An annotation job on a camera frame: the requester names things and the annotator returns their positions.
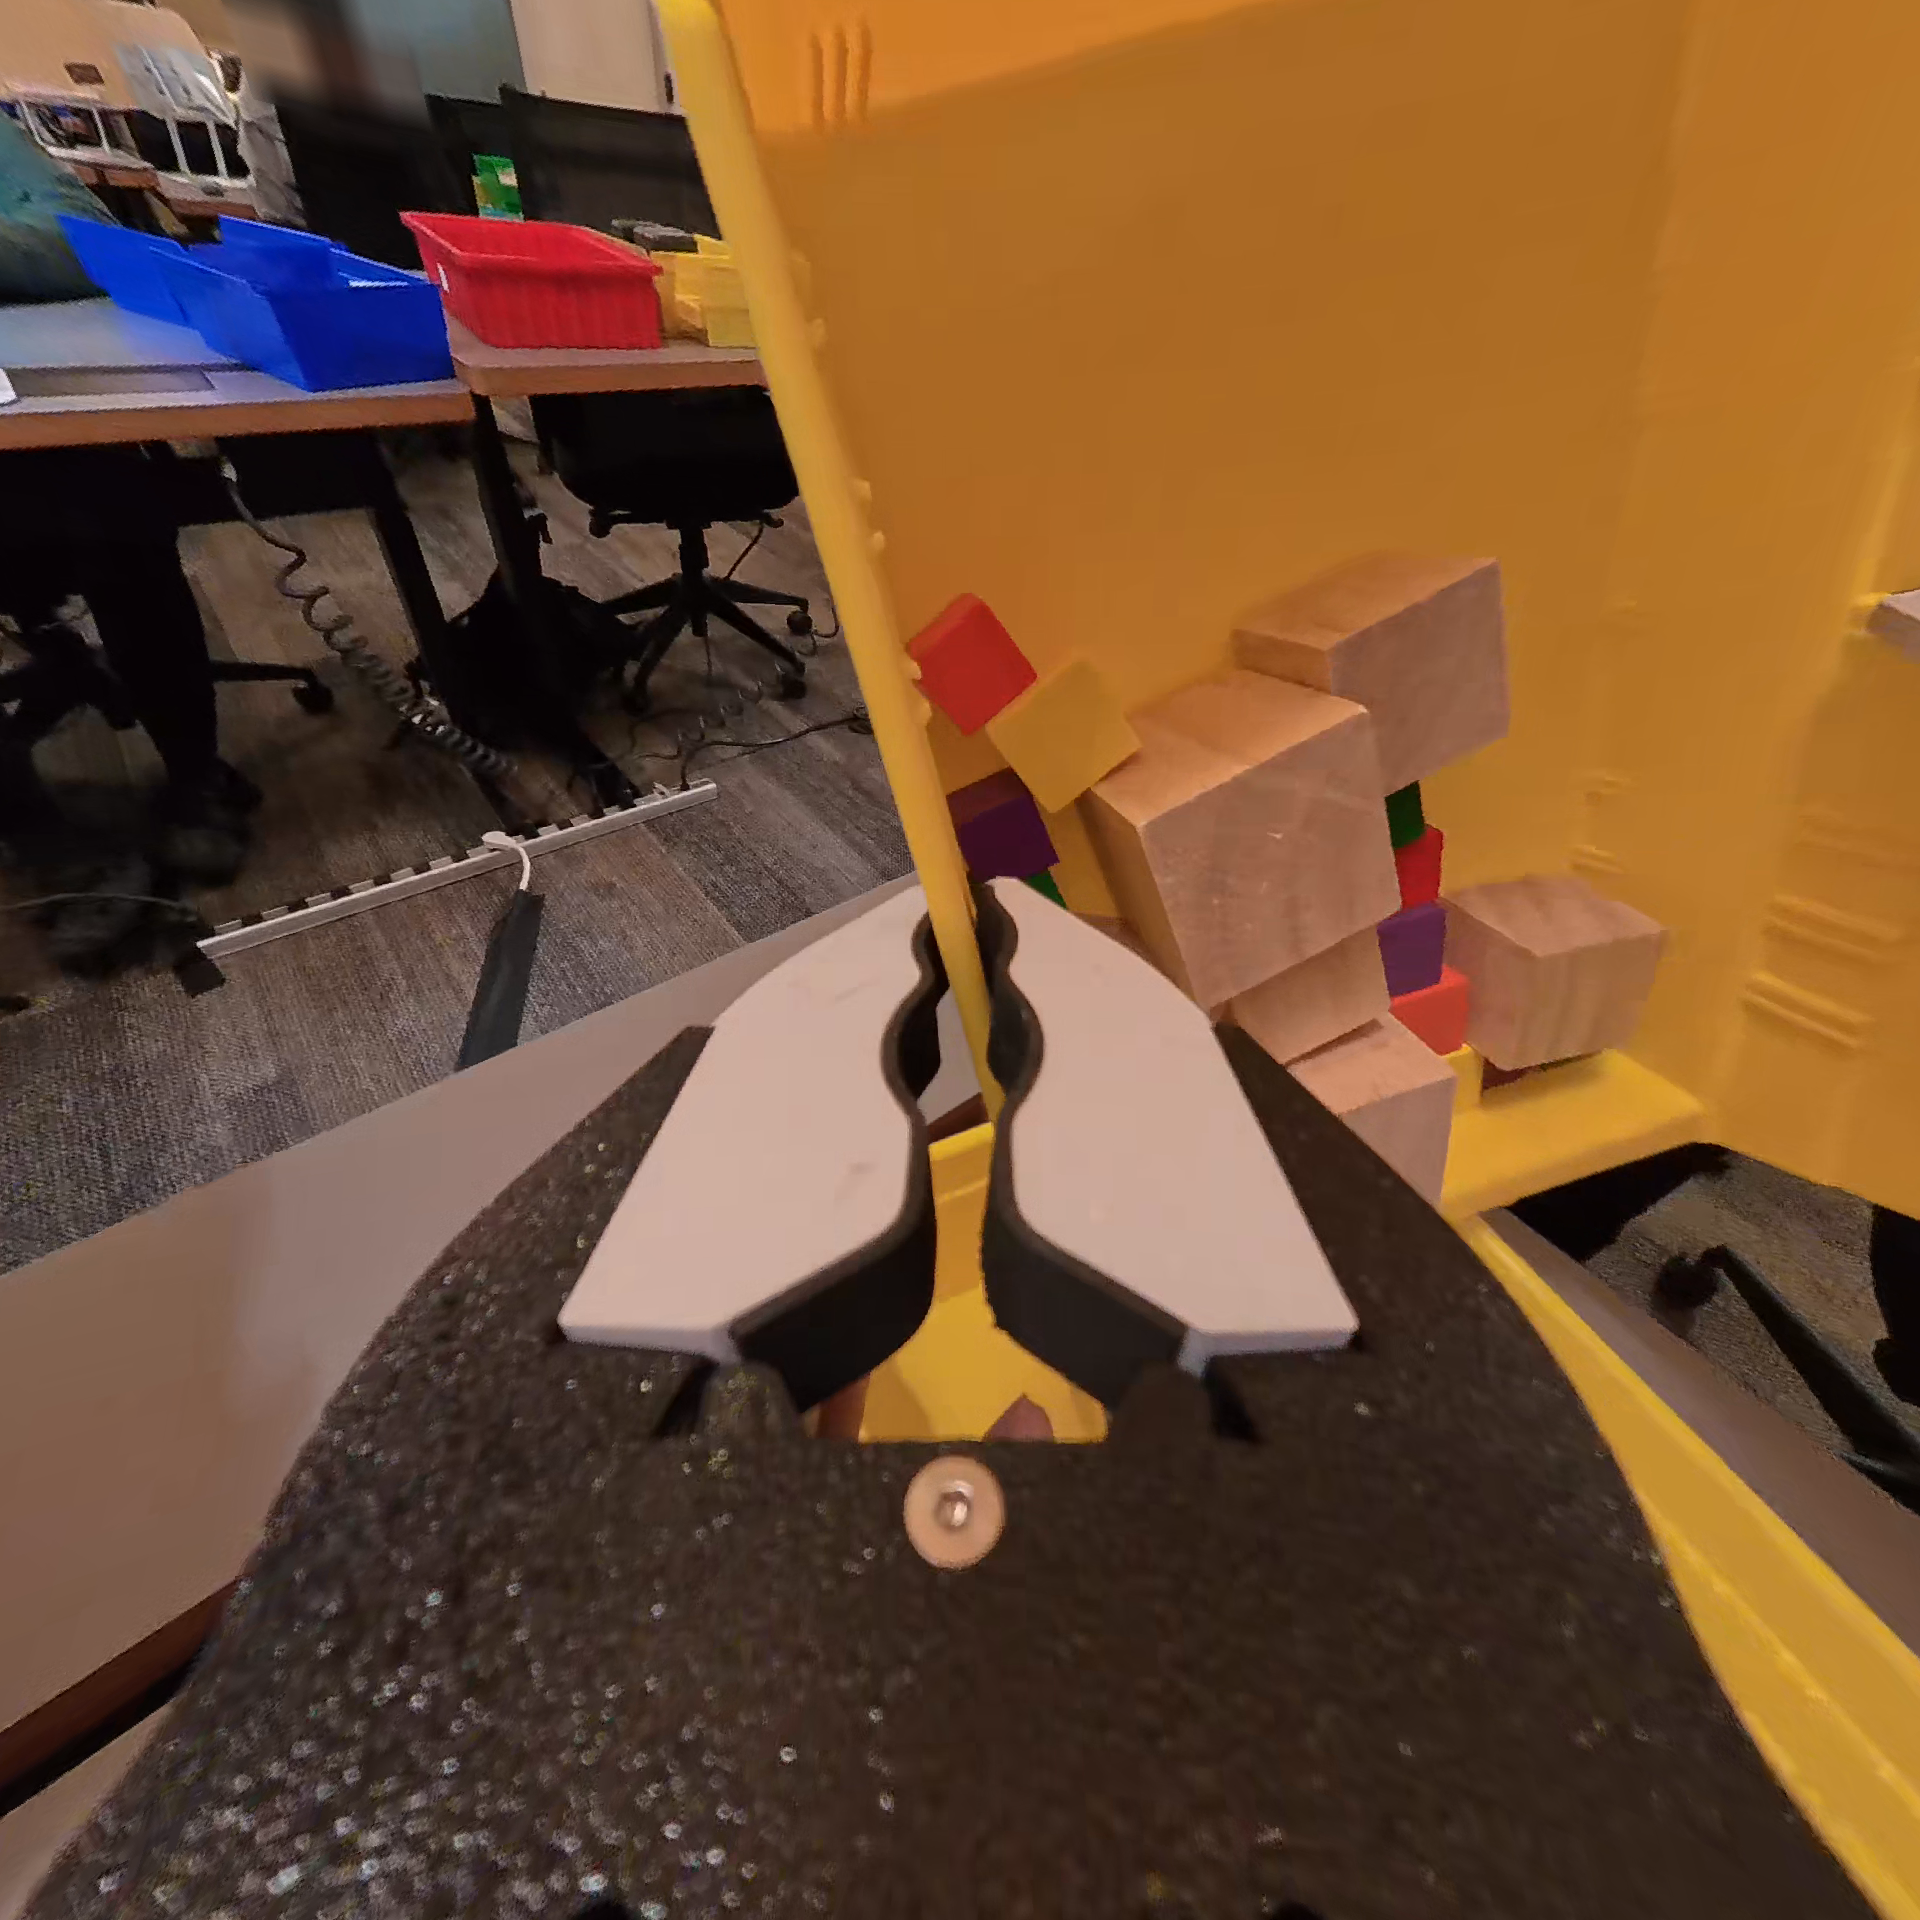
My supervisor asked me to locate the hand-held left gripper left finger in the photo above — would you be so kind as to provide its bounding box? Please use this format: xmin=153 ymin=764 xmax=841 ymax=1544
xmin=557 ymin=883 xmax=950 ymax=1410

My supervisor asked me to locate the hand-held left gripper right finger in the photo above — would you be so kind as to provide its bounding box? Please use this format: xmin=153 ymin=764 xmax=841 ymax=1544
xmin=971 ymin=877 xmax=1362 ymax=1410

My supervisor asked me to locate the pile of wooden coloured cubes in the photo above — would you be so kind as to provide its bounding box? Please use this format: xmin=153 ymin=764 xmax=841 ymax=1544
xmin=904 ymin=553 xmax=1669 ymax=1219

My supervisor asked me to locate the yellow plastic box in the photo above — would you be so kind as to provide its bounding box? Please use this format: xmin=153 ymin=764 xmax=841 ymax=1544
xmin=854 ymin=1124 xmax=1920 ymax=1920
xmin=652 ymin=0 xmax=1920 ymax=1220

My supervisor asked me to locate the black office chair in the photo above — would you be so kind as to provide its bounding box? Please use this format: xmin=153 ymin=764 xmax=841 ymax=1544
xmin=532 ymin=382 xmax=819 ymax=711
xmin=0 ymin=450 xmax=340 ymax=978
xmin=1505 ymin=1146 xmax=1920 ymax=1503

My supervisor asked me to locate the brown desk with black legs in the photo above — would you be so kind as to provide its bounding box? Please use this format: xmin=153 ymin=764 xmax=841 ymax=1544
xmin=446 ymin=322 xmax=769 ymax=812

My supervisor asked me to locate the stack of small yellow bins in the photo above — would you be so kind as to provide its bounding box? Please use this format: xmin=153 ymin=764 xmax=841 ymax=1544
xmin=653 ymin=237 xmax=769 ymax=350

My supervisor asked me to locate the red plastic bin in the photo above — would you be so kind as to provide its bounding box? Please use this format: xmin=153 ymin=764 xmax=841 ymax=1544
xmin=400 ymin=210 xmax=665 ymax=350

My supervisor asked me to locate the large blue plastic bin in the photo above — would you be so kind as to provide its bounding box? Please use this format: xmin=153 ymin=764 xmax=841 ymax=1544
xmin=155 ymin=240 xmax=455 ymax=393

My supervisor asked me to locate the grey desk with wooden edge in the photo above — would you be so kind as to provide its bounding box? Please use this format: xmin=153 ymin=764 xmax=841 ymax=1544
xmin=0 ymin=292 xmax=479 ymax=709

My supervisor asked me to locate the black monitor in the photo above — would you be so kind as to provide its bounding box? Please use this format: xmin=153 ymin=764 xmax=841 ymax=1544
xmin=497 ymin=83 xmax=726 ymax=242

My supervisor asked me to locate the white cluttered rack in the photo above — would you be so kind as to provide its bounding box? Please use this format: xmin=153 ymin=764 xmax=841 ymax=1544
xmin=0 ymin=0 xmax=259 ymax=201

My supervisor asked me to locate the black strap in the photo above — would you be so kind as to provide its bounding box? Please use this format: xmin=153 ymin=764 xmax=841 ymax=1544
xmin=454 ymin=893 xmax=546 ymax=1071

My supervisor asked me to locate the black coiled cable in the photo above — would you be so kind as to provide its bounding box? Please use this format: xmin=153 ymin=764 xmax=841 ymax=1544
xmin=222 ymin=462 xmax=515 ymax=786

